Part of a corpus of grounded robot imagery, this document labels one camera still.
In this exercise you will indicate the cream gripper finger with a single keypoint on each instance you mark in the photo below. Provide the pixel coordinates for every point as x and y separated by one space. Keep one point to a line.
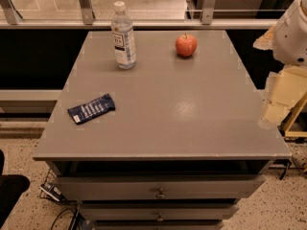
264 42
282 92

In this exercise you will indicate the red apple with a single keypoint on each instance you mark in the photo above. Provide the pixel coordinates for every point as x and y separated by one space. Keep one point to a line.
186 45

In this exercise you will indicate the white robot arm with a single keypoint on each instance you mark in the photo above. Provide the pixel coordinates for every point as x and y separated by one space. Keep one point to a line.
288 41

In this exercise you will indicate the blue rxbar wrapper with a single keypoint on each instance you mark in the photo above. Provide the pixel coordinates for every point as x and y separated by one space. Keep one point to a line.
89 111

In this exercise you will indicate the grey drawer cabinet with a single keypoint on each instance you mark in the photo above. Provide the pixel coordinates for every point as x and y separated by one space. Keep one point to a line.
186 126

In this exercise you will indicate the clear plastic water bottle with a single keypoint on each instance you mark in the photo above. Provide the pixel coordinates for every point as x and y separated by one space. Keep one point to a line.
123 37

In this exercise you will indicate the top drawer brass knob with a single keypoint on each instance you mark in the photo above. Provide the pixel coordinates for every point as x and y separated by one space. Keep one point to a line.
160 194

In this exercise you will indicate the drawer brass knob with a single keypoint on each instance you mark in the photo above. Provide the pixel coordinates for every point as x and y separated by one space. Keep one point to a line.
159 218
160 194

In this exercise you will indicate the metal window railing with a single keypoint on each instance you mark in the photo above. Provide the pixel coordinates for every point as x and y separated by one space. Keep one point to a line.
160 14

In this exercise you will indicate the small device on floor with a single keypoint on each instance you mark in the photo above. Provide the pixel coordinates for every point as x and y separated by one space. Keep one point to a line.
51 190

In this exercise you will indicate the black chair edge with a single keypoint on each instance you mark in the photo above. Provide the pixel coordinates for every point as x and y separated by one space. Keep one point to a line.
11 188

